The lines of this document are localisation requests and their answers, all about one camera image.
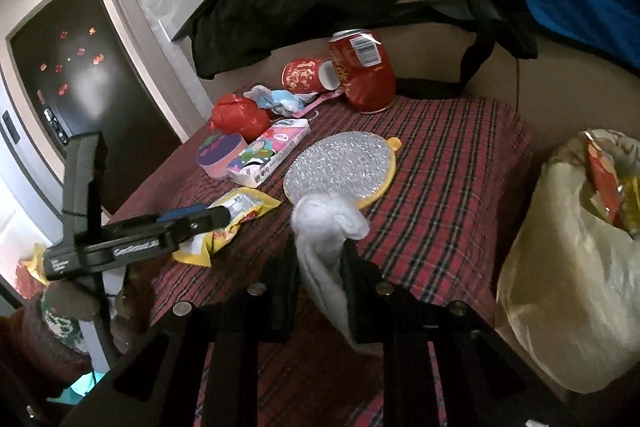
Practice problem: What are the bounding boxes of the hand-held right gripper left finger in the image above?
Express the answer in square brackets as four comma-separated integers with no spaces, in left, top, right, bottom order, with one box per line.
[60,234,301,427]

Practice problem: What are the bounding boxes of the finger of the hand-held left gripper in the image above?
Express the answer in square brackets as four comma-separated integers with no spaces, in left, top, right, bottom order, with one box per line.
[157,204,211,224]
[167,207,235,254]

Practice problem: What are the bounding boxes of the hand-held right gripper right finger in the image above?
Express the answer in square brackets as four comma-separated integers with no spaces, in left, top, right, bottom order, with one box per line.
[342,239,596,427]

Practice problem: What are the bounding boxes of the yellow snack wrapper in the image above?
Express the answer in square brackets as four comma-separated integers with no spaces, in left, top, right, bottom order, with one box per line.
[172,187,283,268]

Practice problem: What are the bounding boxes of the pink container with purple lid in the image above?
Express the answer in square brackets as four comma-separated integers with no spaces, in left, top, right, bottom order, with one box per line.
[196,132,248,180]

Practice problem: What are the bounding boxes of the white tissue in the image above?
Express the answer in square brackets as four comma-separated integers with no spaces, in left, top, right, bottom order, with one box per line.
[291,192,371,348]

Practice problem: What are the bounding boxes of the cartoon print tissue pack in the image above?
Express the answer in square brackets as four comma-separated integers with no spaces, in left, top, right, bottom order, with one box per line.
[227,118,311,188]

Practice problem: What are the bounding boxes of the beige plastic bag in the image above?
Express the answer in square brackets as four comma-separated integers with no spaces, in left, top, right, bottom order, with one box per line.
[495,129,640,395]

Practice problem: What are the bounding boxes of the person's left forearm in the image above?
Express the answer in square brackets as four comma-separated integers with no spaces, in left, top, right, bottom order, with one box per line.
[0,297,96,413]

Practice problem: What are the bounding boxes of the person's left hand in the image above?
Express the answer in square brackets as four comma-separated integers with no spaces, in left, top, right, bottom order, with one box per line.
[42,279,103,320]

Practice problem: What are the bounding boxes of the door lock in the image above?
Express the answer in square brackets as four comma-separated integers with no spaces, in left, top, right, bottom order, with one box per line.
[42,107,71,146]

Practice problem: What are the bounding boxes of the yellow packet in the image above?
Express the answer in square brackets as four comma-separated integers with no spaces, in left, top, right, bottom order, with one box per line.
[20,244,53,283]

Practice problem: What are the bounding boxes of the black door with red stickers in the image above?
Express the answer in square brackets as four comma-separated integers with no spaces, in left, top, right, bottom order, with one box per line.
[7,0,181,212]

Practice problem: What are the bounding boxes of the red crumpled plastic bag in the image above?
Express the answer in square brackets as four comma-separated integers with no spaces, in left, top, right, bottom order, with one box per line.
[210,93,272,142]

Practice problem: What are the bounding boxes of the round silver coaster yellow trim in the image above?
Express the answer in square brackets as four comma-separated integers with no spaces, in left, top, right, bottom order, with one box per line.
[283,132,403,210]

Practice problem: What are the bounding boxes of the red plaid tablecloth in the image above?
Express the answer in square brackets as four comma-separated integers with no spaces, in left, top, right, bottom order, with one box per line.
[107,87,536,427]

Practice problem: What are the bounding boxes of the pink paper strip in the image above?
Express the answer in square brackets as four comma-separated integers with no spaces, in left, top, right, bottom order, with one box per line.
[292,89,348,120]

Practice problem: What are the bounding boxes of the red paper cup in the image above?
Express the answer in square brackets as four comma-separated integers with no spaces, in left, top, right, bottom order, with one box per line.
[281,58,341,94]

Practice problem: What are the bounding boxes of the teal cloth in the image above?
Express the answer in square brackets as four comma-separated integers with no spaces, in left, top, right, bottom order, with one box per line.
[67,372,101,400]

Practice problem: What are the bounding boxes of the dented red drink can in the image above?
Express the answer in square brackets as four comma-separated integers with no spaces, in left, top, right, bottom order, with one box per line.
[328,28,397,115]

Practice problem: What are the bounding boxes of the red snack packet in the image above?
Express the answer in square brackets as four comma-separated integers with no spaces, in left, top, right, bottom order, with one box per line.
[585,132,631,223]

